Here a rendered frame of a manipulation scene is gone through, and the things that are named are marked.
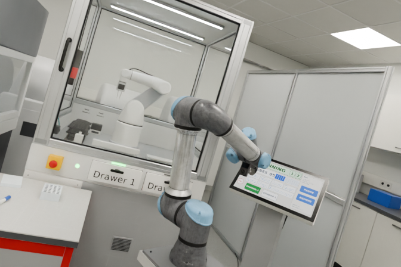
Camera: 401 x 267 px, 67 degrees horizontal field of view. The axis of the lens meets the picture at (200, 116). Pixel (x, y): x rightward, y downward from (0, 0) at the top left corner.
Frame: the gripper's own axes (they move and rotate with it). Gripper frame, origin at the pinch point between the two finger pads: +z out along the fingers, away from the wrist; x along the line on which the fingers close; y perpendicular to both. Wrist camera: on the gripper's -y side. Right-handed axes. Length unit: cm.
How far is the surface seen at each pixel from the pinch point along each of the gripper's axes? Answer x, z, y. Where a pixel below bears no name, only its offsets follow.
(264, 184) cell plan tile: -5.2, 14.9, 5.8
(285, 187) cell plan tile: -17.4, 14.9, 9.2
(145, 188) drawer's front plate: 51, -2, -35
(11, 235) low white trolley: 48, -56, -92
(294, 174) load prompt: -19.0, 15.0, 20.3
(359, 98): -38, 22, 111
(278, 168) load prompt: -9.1, 15.0, 20.2
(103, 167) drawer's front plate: 70, -20, -42
